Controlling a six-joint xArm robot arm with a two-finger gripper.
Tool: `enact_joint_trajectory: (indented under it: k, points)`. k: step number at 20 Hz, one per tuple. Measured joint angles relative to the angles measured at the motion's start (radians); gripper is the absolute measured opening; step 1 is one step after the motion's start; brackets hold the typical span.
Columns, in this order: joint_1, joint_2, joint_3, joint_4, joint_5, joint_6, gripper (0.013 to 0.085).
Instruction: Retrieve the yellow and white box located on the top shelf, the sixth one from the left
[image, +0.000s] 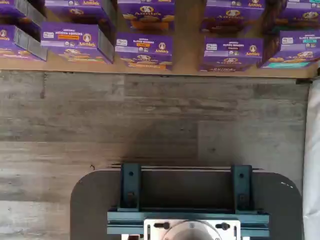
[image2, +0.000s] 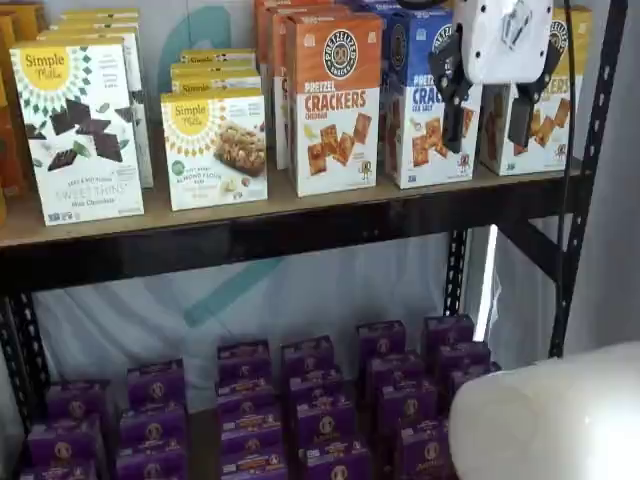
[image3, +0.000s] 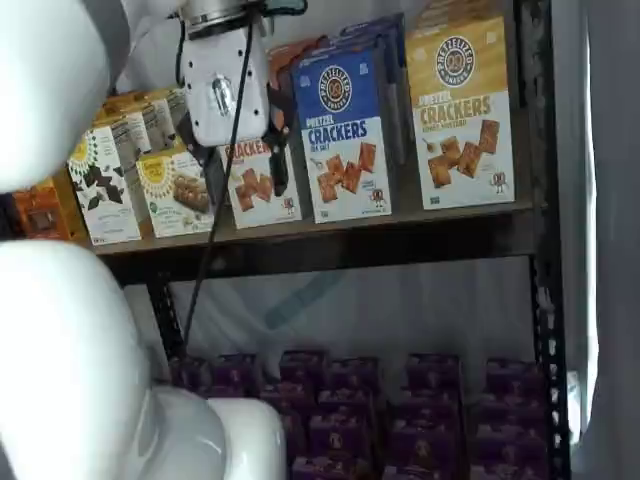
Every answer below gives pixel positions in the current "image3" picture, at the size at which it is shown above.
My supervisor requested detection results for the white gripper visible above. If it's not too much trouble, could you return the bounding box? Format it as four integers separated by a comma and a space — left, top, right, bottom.
175, 22, 292, 199

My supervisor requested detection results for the yellow white pretzel crackers box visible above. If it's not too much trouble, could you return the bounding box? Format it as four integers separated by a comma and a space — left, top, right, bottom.
404, 16, 516, 211

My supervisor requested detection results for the yellow topped white box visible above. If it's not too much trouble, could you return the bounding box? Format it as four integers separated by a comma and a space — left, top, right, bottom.
148, 88, 190, 151

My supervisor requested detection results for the cream yellow snack bar box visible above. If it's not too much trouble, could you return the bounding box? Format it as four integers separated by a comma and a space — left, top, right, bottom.
135, 149, 217, 239

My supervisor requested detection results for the blue white pretzel crackers box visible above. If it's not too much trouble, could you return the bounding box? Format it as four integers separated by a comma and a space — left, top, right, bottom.
299, 32, 402, 167
339, 12, 407, 56
290, 48, 394, 225

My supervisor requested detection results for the white box with nutrition label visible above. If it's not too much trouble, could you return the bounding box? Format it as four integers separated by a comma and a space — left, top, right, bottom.
91, 110, 154, 156

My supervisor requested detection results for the white box with black leaves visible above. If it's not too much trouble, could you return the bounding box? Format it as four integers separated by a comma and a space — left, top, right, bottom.
67, 124, 142, 246

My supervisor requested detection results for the wooden shelf board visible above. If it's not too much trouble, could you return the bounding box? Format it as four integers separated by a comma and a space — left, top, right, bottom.
92, 199, 549, 256

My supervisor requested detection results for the orange brown snack box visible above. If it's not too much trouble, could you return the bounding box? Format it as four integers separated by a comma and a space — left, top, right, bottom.
12, 174, 86, 244

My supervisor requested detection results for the purple snack box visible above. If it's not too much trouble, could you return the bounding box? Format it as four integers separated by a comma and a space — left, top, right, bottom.
389, 419, 459, 471
474, 424, 549, 469
307, 412, 374, 461
479, 397, 546, 431
487, 358, 544, 399
407, 353, 461, 394
327, 357, 381, 394
382, 464, 454, 480
259, 382, 314, 416
469, 462, 551, 480
292, 454, 359, 480
317, 389, 374, 421
277, 412, 309, 466
399, 389, 461, 426
279, 349, 329, 386
214, 353, 260, 399
169, 355, 214, 399

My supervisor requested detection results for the grey curtain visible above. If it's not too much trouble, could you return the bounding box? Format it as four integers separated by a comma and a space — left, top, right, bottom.
569, 0, 640, 480

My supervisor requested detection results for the black metal shelving frame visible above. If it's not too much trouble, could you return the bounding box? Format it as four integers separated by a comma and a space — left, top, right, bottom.
94, 0, 574, 480

